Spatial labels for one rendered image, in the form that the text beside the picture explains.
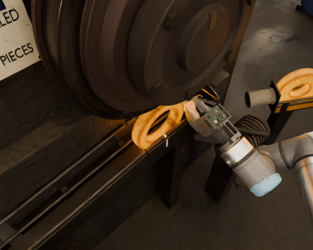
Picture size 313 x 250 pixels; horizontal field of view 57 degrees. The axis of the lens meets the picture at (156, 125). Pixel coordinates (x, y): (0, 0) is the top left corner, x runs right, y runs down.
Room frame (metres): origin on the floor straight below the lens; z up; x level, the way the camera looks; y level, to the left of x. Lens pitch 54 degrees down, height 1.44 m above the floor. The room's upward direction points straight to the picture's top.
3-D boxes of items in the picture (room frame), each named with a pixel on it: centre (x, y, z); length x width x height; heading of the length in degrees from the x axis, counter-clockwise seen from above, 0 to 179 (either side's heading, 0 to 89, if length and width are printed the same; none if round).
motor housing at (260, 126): (0.62, -0.34, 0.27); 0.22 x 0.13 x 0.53; 132
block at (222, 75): (0.67, -0.17, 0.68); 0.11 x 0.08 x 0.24; 42
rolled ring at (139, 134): (0.50, -0.01, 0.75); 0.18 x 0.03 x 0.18; 132
